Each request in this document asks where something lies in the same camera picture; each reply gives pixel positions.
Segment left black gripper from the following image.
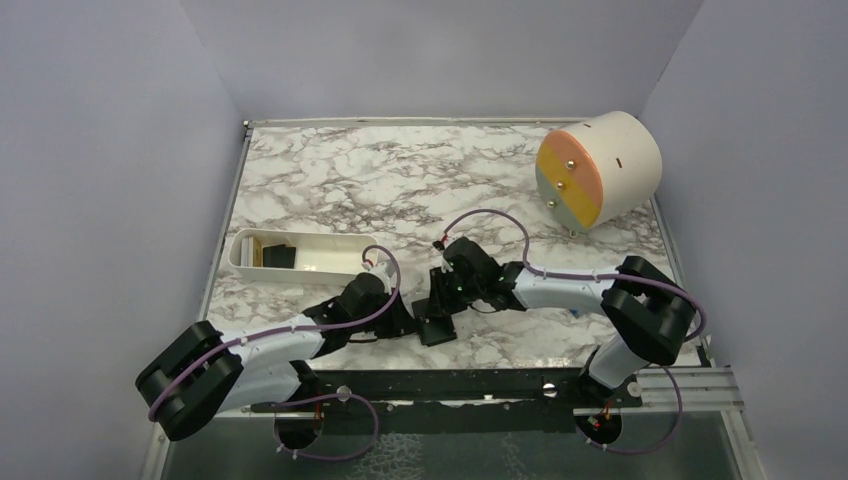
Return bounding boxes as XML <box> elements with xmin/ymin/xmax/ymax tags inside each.
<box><xmin>350</xmin><ymin>288</ymin><xmax>421</xmax><ymax>340</ymax></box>

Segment cream cylinder drum colored face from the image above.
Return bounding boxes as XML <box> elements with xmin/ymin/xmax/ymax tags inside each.
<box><xmin>535</xmin><ymin>111</ymin><xmax>663</xmax><ymax>233</ymax></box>

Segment black card holder blue sleeves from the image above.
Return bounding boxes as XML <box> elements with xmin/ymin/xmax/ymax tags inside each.
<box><xmin>412</xmin><ymin>299</ymin><xmax>457</xmax><ymax>347</ymax></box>

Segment purple cable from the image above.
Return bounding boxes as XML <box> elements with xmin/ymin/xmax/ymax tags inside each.
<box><xmin>146</xmin><ymin>245</ymin><xmax>403</xmax><ymax>463</ymax></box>
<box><xmin>433</xmin><ymin>209</ymin><xmax>708</xmax><ymax>457</ymax></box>

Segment stack of credit cards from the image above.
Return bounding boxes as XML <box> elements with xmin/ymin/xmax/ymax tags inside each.
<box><xmin>239</xmin><ymin>236</ymin><xmax>297</xmax><ymax>269</ymax></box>

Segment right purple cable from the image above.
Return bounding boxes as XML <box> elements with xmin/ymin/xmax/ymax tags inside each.
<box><xmin>433</xmin><ymin>209</ymin><xmax>708</xmax><ymax>457</ymax></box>

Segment aluminium table frame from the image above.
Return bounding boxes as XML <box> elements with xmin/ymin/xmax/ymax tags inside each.
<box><xmin>139</xmin><ymin>117</ymin><xmax>766</xmax><ymax>480</ymax></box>

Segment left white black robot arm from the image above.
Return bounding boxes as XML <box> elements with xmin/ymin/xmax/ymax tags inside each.
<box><xmin>134</xmin><ymin>273</ymin><xmax>415</xmax><ymax>441</ymax></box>

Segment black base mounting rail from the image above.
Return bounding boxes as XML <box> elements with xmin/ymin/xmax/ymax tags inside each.
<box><xmin>251</xmin><ymin>367</ymin><xmax>605</xmax><ymax>435</ymax></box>

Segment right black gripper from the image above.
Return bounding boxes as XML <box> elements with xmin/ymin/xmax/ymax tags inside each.
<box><xmin>424</xmin><ymin>265</ymin><xmax>483</xmax><ymax>317</ymax></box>

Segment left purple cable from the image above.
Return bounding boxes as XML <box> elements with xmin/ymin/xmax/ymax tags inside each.
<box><xmin>146</xmin><ymin>245</ymin><xmax>403</xmax><ymax>463</ymax></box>

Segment white plastic tray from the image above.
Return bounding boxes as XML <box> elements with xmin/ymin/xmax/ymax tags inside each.
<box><xmin>227</xmin><ymin>228</ymin><xmax>377</xmax><ymax>286</ymax></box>

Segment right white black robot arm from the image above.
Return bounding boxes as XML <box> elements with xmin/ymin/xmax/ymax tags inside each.
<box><xmin>413</xmin><ymin>238</ymin><xmax>696</xmax><ymax>407</ymax></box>

